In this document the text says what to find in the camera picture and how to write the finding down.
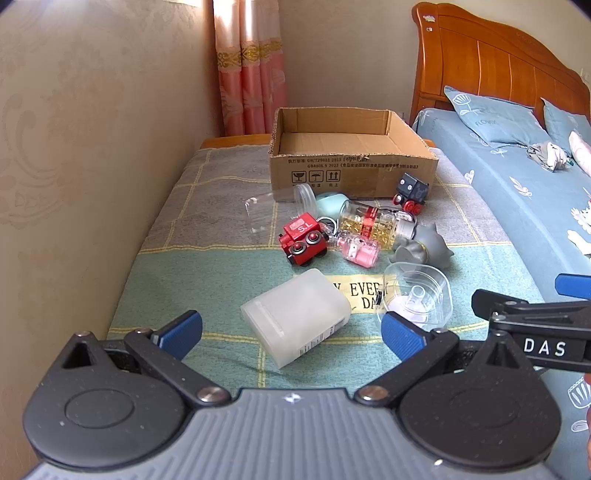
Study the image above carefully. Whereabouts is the checked grey green blanket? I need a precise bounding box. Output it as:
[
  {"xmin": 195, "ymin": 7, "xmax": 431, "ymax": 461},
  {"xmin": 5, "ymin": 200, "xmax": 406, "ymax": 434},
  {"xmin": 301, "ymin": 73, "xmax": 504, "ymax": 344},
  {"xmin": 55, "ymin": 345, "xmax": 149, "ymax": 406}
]
[{"xmin": 106, "ymin": 147, "xmax": 546, "ymax": 407}]

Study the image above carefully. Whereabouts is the crumpled grey cloth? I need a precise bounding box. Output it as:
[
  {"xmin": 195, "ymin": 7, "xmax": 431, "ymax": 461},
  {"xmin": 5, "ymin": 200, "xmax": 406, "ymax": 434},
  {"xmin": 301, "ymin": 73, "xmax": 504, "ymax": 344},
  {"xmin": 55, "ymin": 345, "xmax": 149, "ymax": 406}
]
[{"xmin": 526, "ymin": 142, "xmax": 570, "ymax": 174}]

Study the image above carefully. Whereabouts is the black toy train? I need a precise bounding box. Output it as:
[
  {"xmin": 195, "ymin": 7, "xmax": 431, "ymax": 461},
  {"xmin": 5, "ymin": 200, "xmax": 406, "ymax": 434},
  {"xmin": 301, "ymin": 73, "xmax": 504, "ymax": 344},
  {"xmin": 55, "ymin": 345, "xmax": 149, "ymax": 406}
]
[{"xmin": 392, "ymin": 173, "xmax": 430, "ymax": 217}]

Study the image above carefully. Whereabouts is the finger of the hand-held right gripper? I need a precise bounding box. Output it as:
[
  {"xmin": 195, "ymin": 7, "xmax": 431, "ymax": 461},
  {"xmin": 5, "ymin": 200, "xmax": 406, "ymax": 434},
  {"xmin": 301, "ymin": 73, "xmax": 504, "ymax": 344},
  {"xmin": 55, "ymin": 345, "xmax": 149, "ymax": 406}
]
[
  {"xmin": 555, "ymin": 273, "xmax": 591, "ymax": 301},
  {"xmin": 471, "ymin": 289, "xmax": 557, "ymax": 324}
]

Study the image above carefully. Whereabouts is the grey shark toy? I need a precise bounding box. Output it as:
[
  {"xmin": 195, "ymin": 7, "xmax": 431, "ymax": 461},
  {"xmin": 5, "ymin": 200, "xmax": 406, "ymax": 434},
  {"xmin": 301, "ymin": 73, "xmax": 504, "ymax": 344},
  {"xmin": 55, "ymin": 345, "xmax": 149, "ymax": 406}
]
[{"xmin": 392, "ymin": 222, "xmax": 455, "ymax": 269}]

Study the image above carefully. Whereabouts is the clear bottle of yellow capsules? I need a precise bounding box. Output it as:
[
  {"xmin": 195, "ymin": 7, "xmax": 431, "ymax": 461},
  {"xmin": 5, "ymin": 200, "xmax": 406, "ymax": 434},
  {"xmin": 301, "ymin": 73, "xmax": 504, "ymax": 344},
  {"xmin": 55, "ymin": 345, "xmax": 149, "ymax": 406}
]
[{"xmin": 338, "ymin": 200, "xmax": 419, "ymax": 241}]

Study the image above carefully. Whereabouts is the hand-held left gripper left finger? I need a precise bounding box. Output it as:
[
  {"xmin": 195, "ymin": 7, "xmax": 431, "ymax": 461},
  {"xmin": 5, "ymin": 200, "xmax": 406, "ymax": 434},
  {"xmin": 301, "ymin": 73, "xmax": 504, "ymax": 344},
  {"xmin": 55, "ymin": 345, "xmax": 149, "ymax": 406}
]
[{"xmin": 60, "ymin": 310, "xmax": 232, "ymax": 409}]

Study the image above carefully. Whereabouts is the blue printed bed sheet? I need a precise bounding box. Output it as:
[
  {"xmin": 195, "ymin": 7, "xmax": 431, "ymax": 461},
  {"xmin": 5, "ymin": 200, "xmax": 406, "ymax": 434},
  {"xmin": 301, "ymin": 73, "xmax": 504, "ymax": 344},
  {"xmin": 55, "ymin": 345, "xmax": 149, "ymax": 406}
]
[{"xmin": 411, "ymin": 108, "xmax": 591, "ymax": 462}]

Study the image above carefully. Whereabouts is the clear round plastic container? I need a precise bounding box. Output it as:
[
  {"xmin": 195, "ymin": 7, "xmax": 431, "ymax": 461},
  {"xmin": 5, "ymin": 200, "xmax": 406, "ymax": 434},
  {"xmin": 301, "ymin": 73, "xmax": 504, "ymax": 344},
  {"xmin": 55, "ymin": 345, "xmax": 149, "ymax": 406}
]
[{"xmin": 376, "ymin": 261, "xmax": 451, "ymax": 326}]

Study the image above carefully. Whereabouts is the white cloth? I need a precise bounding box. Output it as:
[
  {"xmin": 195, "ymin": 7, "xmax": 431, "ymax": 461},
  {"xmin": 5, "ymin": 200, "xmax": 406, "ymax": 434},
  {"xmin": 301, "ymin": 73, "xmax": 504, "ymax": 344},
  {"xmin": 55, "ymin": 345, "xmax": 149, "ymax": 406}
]
[{"xmin": 568, "ymin": 130, "xmax": 591, "ymax": 176}]

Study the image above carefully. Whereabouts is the blue printed pillow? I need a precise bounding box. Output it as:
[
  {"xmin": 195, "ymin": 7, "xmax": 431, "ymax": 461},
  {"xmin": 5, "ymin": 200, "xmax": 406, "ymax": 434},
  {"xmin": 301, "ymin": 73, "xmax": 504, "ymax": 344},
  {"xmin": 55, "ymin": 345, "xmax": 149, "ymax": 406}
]
[
  {"xmin": 443, "ymin": 85, "xmax": 552, "ymax": 149},
  {"xmin": 541, "ymin": 97, "xmax": 591, "ymax": 160}
]

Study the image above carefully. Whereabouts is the wooden headboard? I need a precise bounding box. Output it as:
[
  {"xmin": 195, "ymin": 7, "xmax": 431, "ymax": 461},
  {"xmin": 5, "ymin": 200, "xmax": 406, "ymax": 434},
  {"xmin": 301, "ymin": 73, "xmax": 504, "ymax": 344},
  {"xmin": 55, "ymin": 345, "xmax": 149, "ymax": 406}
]
[{"xmin": 410, "ymin": 1, "xmax": 591, "ymax": 127}]

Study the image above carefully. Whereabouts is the red toy train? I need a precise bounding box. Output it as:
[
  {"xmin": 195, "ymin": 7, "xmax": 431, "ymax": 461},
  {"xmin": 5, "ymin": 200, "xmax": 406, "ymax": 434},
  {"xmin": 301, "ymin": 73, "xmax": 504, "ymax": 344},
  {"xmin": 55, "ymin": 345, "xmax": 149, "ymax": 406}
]
[{"xmin": 278, "ymin": 212, "xmax": 329, "ymax": 267}]

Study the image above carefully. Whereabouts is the pink bottle keychain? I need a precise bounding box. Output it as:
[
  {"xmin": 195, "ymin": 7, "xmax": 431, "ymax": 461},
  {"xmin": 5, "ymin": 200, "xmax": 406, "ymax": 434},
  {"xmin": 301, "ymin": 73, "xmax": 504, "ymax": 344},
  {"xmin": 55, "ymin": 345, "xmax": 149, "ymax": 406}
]
[{"xmin": 323, "ymin": 219, "xmax": 382, "ymax": 268}]

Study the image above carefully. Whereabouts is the translucent white plastic box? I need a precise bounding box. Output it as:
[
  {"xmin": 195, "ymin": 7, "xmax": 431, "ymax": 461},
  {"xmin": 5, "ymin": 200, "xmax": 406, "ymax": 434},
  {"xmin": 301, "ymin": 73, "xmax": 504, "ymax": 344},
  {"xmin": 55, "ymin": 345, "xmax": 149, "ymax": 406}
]
[{"xmin": 240, "ymin": 269, "xmax": 352, "ymax": 369}]

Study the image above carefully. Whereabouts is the clear jar with lid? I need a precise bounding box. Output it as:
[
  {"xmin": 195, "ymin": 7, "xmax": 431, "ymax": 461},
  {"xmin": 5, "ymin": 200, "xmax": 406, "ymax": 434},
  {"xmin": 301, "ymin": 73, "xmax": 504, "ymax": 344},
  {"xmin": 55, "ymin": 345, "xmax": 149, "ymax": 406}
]
[{"xmin": 293, "ymin": 183, "xmax": 324, "ymax": 217}]

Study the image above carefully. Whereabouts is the wooden bed frame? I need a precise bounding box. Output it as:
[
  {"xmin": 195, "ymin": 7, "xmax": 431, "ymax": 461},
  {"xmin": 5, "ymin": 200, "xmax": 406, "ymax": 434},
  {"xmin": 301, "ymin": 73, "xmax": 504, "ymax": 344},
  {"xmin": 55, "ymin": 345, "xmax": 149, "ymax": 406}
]
[{"xmin": 199, "ymin": 134, "xmax": 437, "ymax": 149}]

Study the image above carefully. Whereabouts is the clear plastic cup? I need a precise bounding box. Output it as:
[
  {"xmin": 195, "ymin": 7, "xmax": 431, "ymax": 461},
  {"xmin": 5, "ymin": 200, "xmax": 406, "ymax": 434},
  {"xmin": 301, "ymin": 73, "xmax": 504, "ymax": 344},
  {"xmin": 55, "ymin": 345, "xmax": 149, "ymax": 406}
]
[{"xmin": 243, "ymin": 193, "xmax": 278, "ymax": 241}]

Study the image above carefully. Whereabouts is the pink patterned curtain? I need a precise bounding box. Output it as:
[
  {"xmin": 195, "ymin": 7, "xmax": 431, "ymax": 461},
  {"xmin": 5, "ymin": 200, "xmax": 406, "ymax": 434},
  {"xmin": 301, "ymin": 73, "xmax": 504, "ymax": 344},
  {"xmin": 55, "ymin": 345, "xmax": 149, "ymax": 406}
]
[{"xmin": 212, "ymin": 0, "xmax": 289, "ymax": 138}]

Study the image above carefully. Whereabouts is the mint green earbud case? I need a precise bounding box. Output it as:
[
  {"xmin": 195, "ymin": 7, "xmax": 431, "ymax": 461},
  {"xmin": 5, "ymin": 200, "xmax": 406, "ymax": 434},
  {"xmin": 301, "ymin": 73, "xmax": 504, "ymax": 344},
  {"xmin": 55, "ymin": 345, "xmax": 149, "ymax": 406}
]
[{"xmin": 315, "ymin": 191, "xmax": 350, "ymax": 217}]

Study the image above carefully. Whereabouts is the cardboard box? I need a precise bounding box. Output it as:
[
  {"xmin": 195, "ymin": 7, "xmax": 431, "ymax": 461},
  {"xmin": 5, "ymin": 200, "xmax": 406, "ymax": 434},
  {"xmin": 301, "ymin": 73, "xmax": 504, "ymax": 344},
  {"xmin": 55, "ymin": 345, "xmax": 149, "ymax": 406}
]
[{"xmin": 269, "ymin": 107, "xmax": 440, "ymax": 204}]

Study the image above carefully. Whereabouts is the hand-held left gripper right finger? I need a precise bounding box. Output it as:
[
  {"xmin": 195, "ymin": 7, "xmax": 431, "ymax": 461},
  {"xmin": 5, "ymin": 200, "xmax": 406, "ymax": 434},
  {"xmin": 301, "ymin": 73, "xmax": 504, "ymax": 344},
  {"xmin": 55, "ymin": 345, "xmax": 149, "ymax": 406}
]
[{"xmin": 355, "ymin": 310, "xmax": 532, "ymax": 409}]

